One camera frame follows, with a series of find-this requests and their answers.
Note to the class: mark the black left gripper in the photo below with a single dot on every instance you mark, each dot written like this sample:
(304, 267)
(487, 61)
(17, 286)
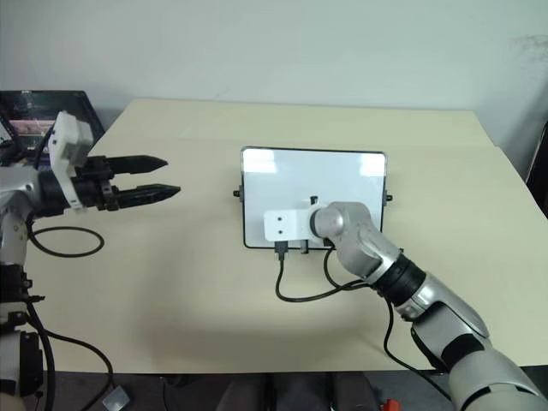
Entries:
(95, 177)

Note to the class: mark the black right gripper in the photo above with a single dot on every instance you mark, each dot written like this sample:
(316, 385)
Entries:
(304, 247)

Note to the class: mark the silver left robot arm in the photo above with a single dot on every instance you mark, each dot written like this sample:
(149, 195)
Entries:
(17, 188)

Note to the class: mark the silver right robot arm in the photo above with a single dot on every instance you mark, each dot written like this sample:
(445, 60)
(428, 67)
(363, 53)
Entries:
(359, 231)

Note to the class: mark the black framed whiteboard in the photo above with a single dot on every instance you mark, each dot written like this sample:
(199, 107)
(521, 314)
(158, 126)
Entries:
(299, 180)

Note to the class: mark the small red plastic object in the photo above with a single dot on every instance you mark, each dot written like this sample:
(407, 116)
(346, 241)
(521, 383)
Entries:
(391, 406)

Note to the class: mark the small grey box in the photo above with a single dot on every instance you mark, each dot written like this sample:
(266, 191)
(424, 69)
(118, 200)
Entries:
(115, 398)

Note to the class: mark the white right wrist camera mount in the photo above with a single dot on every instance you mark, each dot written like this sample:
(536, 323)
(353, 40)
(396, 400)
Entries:
(282, 224)

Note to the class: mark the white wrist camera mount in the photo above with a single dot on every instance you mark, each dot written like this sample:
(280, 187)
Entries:
(66, 137)
(282, 224)

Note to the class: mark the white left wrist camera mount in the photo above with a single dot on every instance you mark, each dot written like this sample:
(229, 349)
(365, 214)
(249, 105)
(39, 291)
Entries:
(66, 137)

